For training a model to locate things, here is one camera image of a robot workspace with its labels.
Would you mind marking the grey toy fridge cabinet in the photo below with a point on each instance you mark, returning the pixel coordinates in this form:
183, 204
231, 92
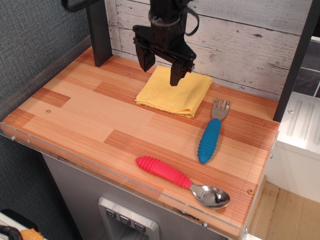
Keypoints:
81, 192

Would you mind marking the yellow rag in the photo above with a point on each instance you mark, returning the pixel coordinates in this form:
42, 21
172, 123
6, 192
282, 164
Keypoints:
183, 99

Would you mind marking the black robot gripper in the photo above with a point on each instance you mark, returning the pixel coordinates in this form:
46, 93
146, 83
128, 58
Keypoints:
166, 41

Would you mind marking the white toy sink unit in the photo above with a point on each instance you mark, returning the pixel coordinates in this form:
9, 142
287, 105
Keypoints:
294, 163

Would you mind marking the red handled metal spoon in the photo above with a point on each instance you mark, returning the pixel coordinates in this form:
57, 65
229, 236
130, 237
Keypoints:
207, 196

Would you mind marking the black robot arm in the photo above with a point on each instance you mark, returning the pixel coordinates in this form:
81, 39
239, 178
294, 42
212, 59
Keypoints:
170, 10

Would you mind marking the clear acrylic edge guard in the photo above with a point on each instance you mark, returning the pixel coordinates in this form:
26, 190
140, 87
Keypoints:
113, 158

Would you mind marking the dark right shelf post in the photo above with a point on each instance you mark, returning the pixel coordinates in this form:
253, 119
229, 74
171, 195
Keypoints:
305, 38

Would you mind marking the dark left shelf post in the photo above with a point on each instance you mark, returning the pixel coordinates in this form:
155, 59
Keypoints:
99, 32

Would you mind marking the orange object at corner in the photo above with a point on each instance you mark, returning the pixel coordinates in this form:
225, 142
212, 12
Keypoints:
31, 234

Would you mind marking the dark shelf post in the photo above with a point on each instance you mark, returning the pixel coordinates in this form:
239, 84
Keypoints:
99, 32
305, 38

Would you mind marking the silver dispenser panel with buttons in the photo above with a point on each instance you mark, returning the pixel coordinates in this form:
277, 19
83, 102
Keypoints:
122, 223

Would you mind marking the blue handled metal fork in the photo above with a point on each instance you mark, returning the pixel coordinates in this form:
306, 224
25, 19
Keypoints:
208, 143

